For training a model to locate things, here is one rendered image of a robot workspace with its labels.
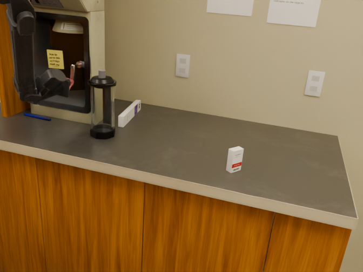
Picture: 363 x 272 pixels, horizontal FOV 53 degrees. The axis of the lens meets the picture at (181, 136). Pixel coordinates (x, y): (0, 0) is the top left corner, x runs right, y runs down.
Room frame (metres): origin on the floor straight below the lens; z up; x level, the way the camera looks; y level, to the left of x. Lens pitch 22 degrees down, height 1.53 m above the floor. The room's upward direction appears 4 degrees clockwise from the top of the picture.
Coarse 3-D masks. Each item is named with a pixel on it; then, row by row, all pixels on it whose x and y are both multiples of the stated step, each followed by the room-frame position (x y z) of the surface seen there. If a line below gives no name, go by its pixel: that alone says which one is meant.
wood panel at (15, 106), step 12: (0, 12) 1.51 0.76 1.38; (0, 24) 1.50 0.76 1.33; (0, 36) 1.49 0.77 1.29; (0, 48) 1.49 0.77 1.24; (0, 60) 1.48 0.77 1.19; (12, 60) 1.55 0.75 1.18; (0, 72) 1.48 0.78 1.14; (12, 72) 1.54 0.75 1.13; (0, 84) 1.49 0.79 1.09; (12, 84) 1.53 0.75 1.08; (0, 96) 1.49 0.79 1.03; (12, 96) 1.52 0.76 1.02; (12, 108) 1.52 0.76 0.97; (24, 108) 1.59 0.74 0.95
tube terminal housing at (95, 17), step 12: (96, 0) 1.51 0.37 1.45; (48, 12) 1.52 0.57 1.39; (60, 12) 1.50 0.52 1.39; (72, 12) 1.49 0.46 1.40; (84, 12) 1.47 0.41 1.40; (96, 12) 1.51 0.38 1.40; (96, 24) 1.51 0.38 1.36; (96, 36) 1.51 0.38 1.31; (96, 48) 1.50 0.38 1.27; (96, 60) 1.50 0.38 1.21; (96, 72) 1.50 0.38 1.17; (36, 108) 1.55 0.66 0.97; (48, 108) 1.53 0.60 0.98; (72, 120) 1.49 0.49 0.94; (84, 120) 1.48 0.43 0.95
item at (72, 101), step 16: (48, 16) 1.51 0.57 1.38; (64, 16) 1.49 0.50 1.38; (80, 16) 1.47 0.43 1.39; (48, 32) 1.51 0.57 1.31; (64, 32) 1.49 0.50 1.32; (80, 32) 1.47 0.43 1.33; (48, 48) 1.51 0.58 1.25; (64, 48) 1.49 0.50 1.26; (80, 48) 1.47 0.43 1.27; (64, 64) 1.49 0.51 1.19; (80, 80) 1.47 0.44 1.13; (80, 96) 1.47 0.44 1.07; (80, 112) 1.47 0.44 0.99
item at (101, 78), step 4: (100, 72) 1.35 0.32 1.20; (104, 72) 1.36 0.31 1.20; (96, 76) 1.38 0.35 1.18; (100, 76) 1.35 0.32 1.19; (104, 76) 1.36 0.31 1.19; (108, 76) 1.39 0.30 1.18; (92, 80) 1.34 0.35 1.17; (96, 80) 1.33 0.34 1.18; (100, 80) 1.33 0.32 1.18; (104, 80) 1.33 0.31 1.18; (108, 80) 1.34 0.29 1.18; (112, 80) 1.36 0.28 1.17
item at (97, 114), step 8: (88, 80) 1.36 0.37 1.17; (96, 88) 1.32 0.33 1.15; (104, 88) 1.33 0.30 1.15; (112, 88) 1.35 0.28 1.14; (96, 96) 1.32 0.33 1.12; (104, 96) 1.33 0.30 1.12; (112, 96) 1.35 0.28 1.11; (96, 104) 1.32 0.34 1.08; (104, 104) 1.33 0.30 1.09; (112, 104) 1.35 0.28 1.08; (96, 112) 1.32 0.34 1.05; (104, 112) 1.33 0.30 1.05; (112, 112) 1.35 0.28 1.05; (96, 120) 1.32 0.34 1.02; (104, 120) 1.33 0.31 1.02; (112, 120) 1.35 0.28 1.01; (96, 128) 1.32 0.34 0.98; (104, 128) 1.33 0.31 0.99; (112, 128) 1.35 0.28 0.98
